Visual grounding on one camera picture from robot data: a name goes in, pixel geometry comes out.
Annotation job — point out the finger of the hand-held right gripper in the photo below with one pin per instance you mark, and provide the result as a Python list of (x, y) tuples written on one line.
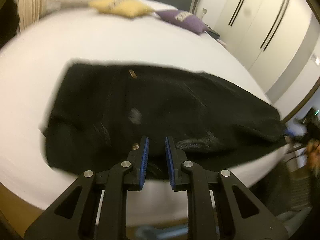
[(288, 131)]

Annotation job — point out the cream curtain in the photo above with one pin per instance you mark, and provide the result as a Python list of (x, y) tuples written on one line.
[(30, 2)]

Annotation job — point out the white wardrobe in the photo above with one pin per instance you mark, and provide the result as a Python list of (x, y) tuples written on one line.
[(262, 17)]

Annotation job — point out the yellow pillow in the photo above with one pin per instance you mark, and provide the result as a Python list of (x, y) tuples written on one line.
[(125, 7)]

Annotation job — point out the bed with white sheet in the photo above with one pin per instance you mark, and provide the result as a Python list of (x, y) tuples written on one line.
[(125, 37)]

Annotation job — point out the black pants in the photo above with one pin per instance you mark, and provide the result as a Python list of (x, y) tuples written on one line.
[(162, 105)]

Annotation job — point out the wall switch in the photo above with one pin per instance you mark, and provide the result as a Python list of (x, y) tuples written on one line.
[(204, 12)]

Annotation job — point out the dark grey nightstand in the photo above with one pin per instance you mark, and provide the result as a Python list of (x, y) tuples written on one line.
[(213, 32)]

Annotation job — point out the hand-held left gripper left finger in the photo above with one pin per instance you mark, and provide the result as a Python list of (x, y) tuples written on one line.
[(144, 155)]

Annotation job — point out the purple pillow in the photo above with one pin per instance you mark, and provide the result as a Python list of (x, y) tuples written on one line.
[(182, 21)]

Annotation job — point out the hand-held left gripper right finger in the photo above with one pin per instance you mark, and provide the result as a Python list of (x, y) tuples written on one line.
[(169, 155)]

